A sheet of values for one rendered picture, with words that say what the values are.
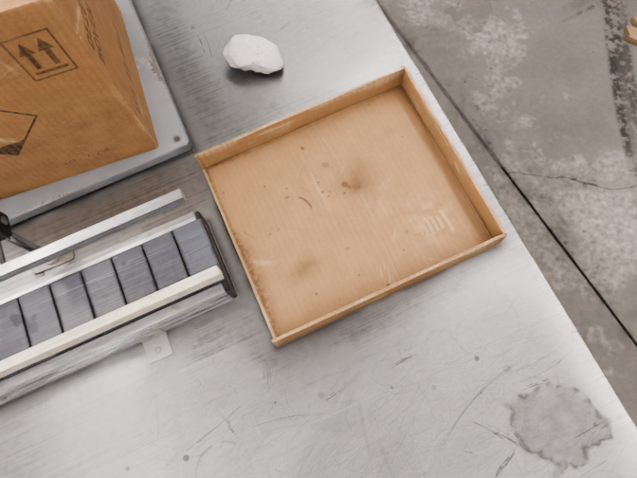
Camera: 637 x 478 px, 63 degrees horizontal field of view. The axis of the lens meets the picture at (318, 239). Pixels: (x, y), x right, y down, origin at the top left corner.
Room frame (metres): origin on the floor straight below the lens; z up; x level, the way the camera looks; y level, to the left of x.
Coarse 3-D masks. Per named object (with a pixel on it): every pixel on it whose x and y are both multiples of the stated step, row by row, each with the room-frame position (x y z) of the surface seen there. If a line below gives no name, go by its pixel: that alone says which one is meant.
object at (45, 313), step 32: (192, 224) 0.23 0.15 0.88; (128, 256) 0.21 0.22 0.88; (160, 256) 0.20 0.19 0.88; (192, 256) 0.19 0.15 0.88; (64, 288) 0.18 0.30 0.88; (96, 288) 0.17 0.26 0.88; (128, 288) 0.17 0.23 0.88; (160, 288) 0.16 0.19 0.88; (0, 320) 0.15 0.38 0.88; (32, 320) 0.15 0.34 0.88; (64, 320) 0.14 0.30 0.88; (0, 352) 0.12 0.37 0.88; (64, 352) 0.11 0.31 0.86
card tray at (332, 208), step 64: (320, 128) 0.36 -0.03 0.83; (384, 128) 0.34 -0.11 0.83; (256, 192) 0.28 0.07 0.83; (320, 192) 0.27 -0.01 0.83; (384, 192) 0.25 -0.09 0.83; (448, 192) 0.24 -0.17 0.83; (256, 256) 0.19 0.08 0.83; (320, 256) 0.18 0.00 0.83; (384, 256) 0.17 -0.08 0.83; (448, 256) 0.15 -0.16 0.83; (320, 320) 0.10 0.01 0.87
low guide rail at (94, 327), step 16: (208, 272) 0.16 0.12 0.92; (176, 288) 0.15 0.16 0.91; (192, 288) 0.15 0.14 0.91; (128, 304) 0.14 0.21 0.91; (144, 304) 0.14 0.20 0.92; (160, 304) 0.14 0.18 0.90; (96, 320) 0.13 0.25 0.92; (112, 320) 0.12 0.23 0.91; (128, 320) 0.13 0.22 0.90; (64, 336) 0.12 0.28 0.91; (80, 336) 0.11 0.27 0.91; (32, 352) 0.10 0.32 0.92; (48, 352) 0.10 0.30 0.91; (0, 368) 0.09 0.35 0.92; (16, 368) 0.09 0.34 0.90
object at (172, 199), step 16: (176, 192) 0.24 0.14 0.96; (144, 208) 0.23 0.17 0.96; (160, 208) 0.22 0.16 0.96; (96, 224) 0.22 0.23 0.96; (112, 224) 0.21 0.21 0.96; (128, 224) 0.21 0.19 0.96; (64, 240) 0.20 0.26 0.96; (80, 240) 0.20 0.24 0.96; (96, 240) 0.20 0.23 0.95; (32, 256) 0.19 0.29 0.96; (48, 256) 0.19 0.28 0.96; (0, 272) 0.18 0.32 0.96; (16, 272) 0.18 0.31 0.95
